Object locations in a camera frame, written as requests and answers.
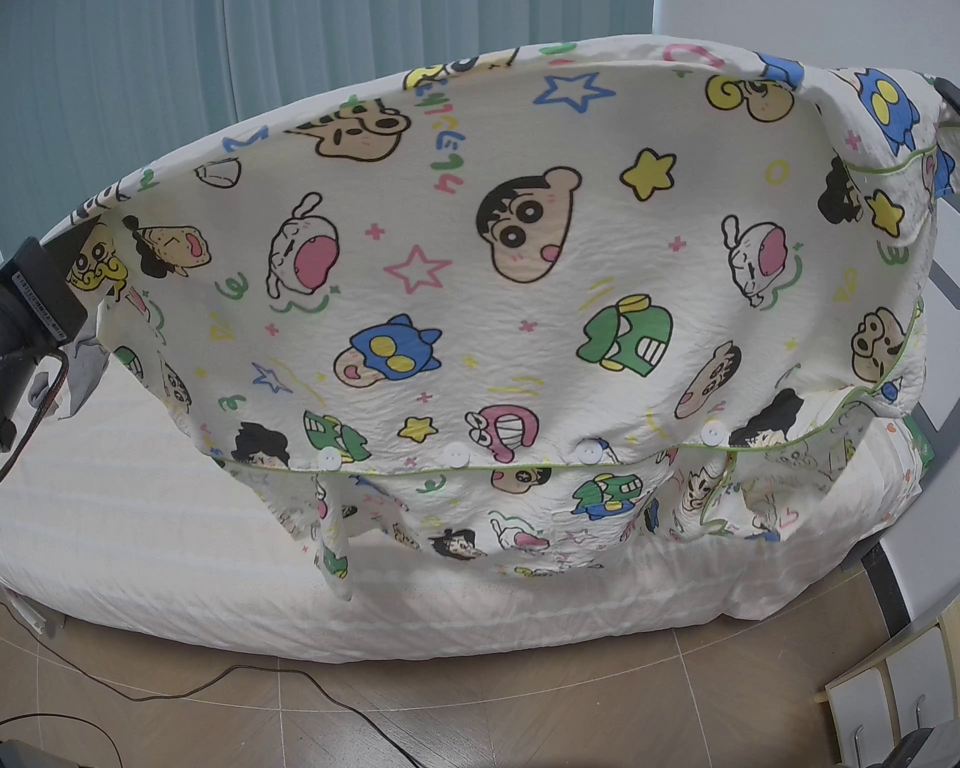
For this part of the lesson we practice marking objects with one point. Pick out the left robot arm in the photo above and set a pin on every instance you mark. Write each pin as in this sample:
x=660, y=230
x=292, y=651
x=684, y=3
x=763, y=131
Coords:
x=9, y=375

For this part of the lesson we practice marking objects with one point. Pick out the blue-green curtain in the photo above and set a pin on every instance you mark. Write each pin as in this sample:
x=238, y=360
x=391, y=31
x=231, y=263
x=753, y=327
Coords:
x=225, y=75

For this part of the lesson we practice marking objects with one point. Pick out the white printed pyjama top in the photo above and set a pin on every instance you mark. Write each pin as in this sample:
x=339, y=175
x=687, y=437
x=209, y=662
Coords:
x=487, y=300

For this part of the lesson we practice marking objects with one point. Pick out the bed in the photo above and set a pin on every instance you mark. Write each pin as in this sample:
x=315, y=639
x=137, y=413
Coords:
x=150, y=540

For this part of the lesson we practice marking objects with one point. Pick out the grey bedside table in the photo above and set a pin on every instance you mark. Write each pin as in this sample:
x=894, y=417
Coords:
x=877, y=697

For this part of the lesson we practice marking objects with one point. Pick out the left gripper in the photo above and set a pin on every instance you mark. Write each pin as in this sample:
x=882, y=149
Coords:
x=45, y=300

